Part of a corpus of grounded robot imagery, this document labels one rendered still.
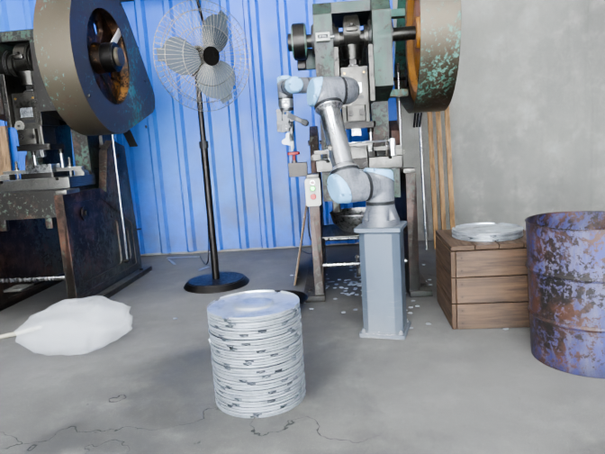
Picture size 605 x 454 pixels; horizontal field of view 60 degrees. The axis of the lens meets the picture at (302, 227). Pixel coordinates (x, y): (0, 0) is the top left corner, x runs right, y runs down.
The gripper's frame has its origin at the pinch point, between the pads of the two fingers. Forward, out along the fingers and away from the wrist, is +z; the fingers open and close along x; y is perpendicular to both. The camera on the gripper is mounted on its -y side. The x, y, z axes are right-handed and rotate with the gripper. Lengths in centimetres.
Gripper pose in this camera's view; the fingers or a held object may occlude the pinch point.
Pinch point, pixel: (293, 148)
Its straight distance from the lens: 266.7
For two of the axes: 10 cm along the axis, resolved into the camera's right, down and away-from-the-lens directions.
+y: -10.0, 0.6, 0.6
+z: 0.7, 9.9, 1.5
